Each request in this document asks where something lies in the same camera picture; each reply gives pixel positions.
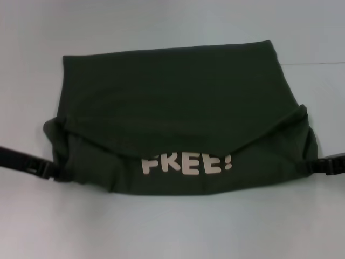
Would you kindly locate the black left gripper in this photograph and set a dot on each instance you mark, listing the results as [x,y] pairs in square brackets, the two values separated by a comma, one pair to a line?
[16,159]

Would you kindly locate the dark green shirt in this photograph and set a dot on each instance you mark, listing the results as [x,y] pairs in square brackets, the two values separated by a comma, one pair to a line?
[175,108]

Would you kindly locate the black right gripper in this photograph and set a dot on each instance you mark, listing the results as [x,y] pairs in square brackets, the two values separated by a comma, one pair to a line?
[338,164]

